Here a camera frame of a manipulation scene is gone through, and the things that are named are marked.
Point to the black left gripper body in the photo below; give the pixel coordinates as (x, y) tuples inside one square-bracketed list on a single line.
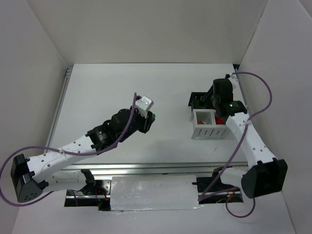
[(148, 122)]

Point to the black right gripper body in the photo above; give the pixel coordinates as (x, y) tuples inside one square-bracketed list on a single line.
[(198, 103)]

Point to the red curved lego brick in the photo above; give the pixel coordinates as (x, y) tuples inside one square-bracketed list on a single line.
[(219, 121)]

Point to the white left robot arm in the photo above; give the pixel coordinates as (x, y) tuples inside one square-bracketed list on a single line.
[(44, 173)]

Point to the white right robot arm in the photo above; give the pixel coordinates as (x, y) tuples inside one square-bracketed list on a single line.
[(266, 173)]

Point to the black slotted container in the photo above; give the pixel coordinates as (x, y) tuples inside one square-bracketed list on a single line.
[(202, 96)]

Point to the white slotted container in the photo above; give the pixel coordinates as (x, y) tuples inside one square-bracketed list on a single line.
[(210, 130)]

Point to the white taped cover panel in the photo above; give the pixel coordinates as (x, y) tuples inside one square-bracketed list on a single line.
[(163, 192)]

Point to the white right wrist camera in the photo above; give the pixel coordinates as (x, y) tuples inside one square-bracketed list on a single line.
[(233, 79)]

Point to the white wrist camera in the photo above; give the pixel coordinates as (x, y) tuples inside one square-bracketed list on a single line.
[(233, 79), (143, 104)]

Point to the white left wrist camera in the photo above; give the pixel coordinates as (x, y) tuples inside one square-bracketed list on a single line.
[(143, 104)]

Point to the aluminium front rail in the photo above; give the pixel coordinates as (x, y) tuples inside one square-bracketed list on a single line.
[(102, 170)]

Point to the aluminium rail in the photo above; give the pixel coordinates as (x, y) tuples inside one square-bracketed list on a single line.
[(102, 170), (59, 105)]

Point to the aluminium left side rail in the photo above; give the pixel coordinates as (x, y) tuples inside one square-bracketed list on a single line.
[(59, 105)]

